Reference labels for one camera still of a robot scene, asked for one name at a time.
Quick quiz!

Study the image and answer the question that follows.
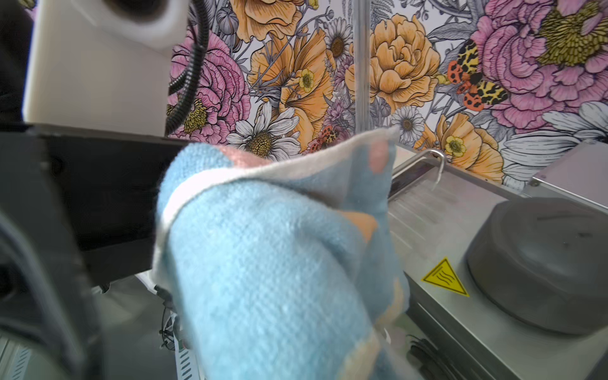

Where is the blue patterned cloth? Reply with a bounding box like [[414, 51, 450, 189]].
[[151, 128, 420, 379]]

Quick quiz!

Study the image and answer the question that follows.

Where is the grey coffee machine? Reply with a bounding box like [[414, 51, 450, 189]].
[[389, 156, 607, 379]]

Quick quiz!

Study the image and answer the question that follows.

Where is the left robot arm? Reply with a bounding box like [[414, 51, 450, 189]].
[[1, 121, 181, 379]]

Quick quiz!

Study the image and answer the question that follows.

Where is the silver aluminium case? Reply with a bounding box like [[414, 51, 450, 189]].
[[522, 141, 608, 213]]

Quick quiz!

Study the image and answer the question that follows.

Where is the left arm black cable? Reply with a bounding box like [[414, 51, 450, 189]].
[[164, 0, 211, 138]]

